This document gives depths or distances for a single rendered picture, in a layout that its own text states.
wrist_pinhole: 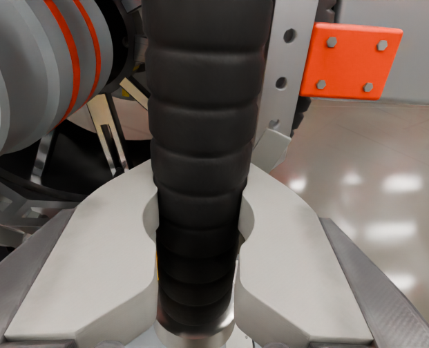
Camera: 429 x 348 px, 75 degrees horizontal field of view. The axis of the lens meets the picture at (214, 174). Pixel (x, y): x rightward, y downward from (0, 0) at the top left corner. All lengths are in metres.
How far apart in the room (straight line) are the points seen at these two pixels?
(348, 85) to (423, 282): 1.20
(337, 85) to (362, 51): 0.04
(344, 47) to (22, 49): 0.27
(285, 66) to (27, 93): 0.22
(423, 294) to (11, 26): 1.40
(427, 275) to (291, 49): 1.31
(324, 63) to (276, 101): 0.06
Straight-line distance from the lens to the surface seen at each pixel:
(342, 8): 0.61
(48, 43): 0.23
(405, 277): 1.44
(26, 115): 0.21
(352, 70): 0.33
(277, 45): 0.31
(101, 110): 0.45
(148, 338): 0.77
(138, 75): 0.70
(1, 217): 0.49
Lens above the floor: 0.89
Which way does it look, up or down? 30 degrees down
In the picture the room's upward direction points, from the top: 4 degrees clockwise
